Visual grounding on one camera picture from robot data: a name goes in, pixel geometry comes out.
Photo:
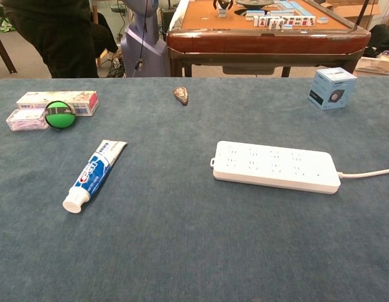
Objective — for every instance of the small oval pebble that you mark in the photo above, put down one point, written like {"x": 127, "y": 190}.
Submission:
{"x": 181, "y": 95}

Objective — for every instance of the face-up mahjong tile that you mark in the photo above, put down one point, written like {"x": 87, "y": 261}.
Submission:
{"x": 306, "y": 21}
{"x": 257, "y": 21}
{"x": 286, "y": 20}
{"x": 264, "y": 21}
{"x": 313, "y": 20}
{"x": 299, "y": 21}
{"x": 293, "y": 21}

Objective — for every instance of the short blue mahjong tile row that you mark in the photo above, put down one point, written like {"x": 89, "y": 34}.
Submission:
{"x": 255, "y": 13}

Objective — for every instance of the flat blue-backed mahjong tile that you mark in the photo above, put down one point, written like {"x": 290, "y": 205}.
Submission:
{"x": 288, "y": 27}

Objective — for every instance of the upright white mahjong tile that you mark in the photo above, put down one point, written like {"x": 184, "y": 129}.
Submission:
{"x": 275, "y": 24}

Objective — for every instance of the white plastic basket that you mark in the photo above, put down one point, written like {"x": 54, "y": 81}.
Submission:
{"x": 374, "y": 66}

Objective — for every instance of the blue white toothpaste tube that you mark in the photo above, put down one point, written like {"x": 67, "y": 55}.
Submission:
{"x": 93, "y": 173}

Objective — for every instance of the black rounded gadget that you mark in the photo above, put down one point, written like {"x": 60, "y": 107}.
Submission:
{"x": 223, "y": 3}

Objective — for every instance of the clear plastic box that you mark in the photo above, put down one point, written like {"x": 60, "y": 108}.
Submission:
{"x": 24, "y": 121}

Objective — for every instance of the white power strip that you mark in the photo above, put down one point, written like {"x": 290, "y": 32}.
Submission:
{"x": 269, "y": 170}

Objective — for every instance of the blue felt table cloth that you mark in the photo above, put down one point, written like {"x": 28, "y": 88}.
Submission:
{"x": 181, "y": 245}

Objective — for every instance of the light blue cube box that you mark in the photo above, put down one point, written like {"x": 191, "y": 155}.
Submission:
{"x": 330, "y": 91}

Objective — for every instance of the lone blue-backed mahjong tile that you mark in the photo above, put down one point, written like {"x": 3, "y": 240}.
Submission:
{"x": 322, "y": 20}

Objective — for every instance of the brown mahjong table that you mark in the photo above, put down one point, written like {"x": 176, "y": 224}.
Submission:
{"x": 260, "y": 44}

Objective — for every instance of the blue mahjong tile wall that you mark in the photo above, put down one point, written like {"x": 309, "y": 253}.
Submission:
{"x": 291, "y": 7}

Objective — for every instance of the white floral toothpaste box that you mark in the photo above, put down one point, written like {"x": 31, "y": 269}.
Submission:
{"x": 87, "y": 104}

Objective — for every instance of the person in black clothes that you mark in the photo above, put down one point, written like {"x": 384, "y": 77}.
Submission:
{"x": 62, "y": 41}

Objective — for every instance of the black bag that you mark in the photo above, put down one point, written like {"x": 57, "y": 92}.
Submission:
{"x": 382, "y": 39}

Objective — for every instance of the green ball with black band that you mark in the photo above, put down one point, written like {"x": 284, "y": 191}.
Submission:
{"x": 57, "y": 121}

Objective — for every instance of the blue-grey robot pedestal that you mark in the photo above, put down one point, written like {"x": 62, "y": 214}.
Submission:
{"x": 144, "y": 41}

